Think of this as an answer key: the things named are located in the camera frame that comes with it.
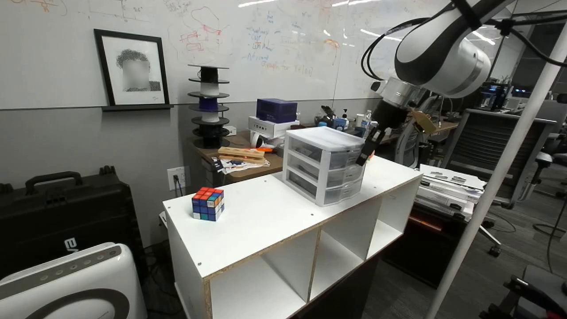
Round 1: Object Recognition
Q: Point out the stack of printed papers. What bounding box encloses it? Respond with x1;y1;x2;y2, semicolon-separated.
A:
414;163;489;218

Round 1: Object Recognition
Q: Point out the white open shelf table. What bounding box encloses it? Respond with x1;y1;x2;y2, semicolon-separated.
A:
161;155;425;319

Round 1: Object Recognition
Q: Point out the wall whiteboard with writing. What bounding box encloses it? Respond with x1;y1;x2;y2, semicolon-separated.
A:
0;0;517;112

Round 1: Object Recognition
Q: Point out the grey office chair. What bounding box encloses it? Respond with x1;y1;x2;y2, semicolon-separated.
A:
441;107;558;257

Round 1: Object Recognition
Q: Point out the black framed portrait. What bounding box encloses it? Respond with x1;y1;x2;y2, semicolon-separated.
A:
92;27;173;114

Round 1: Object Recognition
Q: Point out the purple box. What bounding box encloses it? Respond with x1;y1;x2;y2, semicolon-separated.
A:
255;96;299;124

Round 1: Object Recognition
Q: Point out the brown wooden desk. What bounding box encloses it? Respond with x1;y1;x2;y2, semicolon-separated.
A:
193;116;464;188

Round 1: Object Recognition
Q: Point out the white cardboard box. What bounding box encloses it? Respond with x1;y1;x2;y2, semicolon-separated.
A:
246;114;301;142

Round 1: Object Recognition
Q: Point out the clear plastic drawer with parts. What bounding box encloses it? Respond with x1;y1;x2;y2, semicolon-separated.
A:
285;137;365;172

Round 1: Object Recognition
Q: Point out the black hard carrying case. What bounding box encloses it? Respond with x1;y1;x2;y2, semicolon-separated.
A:
0;165;143;280

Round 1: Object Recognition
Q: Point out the white rounded appliance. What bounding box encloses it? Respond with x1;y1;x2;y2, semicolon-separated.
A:
0;240;150;319

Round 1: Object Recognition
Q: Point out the white paper sheet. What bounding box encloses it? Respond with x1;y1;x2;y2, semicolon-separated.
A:
216;155;273;178

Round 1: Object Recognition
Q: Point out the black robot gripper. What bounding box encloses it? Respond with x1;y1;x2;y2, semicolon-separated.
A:
354;100;411;169

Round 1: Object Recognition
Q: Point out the red and blue cube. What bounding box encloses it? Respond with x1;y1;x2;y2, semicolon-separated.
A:
189;186;227;224

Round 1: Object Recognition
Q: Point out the black stacked spool tower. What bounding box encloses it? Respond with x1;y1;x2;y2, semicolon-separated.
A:
186;61;232;151

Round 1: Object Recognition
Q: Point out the white drawer unit frame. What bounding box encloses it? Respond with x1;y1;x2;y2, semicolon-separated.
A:
282;126;368;210

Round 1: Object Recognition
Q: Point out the wooden brush block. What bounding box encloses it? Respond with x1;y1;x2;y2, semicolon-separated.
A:
216;146;267;162

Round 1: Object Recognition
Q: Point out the olive yellow camera mount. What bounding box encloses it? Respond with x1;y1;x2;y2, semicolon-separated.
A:
409;108;443;139

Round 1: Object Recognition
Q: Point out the white wall outlet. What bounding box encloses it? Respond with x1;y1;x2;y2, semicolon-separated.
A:
165;165;188;194

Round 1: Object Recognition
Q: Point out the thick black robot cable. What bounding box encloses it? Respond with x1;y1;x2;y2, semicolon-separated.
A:
359;16;418;84

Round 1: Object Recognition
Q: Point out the white pole stand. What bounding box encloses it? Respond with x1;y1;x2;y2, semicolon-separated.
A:
423;22;567;319

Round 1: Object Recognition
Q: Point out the black stand foot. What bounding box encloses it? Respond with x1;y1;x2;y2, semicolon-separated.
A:
480;273;567;319

